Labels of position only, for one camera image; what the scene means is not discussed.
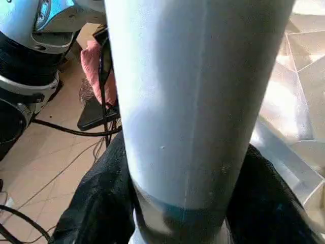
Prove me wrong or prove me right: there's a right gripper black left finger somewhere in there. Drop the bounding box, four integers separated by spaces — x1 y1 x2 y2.
50 131 136 244

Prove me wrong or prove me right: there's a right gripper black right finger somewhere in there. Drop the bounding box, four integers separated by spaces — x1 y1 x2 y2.
225 143 321 244

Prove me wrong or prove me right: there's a white plastic table top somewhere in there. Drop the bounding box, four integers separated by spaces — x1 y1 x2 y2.
250 5 325 222

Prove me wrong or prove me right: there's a white plastic table leg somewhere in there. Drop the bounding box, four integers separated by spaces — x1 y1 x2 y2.
103 0 297 244

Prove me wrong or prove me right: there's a black metal rack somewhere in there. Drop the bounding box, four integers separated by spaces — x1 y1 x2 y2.
92 24 114 148

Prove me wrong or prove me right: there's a pink cloth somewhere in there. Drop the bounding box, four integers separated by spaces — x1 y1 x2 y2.
80 40 118 106

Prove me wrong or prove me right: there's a thick black floor cable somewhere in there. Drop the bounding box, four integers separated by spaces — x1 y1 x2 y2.
32 118 123 137

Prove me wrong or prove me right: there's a black left camera cable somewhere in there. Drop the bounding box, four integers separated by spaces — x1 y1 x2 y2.
0 204 51 244

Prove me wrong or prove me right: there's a black flat base plate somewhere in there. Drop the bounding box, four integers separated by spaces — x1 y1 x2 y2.
77 98 120 132

